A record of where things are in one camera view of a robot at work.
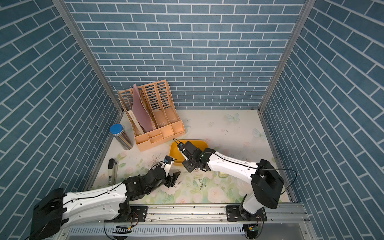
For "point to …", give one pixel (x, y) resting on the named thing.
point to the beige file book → (135, 125)
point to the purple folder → (140, 111)
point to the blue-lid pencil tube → (120, 134)
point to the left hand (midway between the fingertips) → (179, 172)
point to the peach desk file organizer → (157, 97)
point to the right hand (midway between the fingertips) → (188, 162)
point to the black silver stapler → (113, 166)
